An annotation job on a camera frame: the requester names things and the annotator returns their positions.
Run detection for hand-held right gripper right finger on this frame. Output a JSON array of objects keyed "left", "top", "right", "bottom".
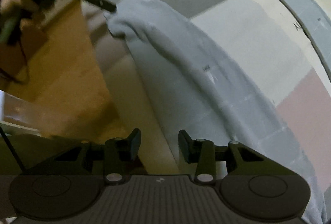
[{"left": 178, "top": 129, "right": 269, "bottom": 184}]

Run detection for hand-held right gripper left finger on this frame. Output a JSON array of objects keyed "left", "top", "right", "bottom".
[{"left": 52, "top": 128, "right": 142, "bottom": 184}]

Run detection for grey printed pants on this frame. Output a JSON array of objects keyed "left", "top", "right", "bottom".
[{"left": 103, "top": 0, "right": 331, "bottom": 224}]

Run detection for person's left hand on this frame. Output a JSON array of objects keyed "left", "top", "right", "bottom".
[{"left": 0, "top": 0, "right": 48, "bottom": 41}]

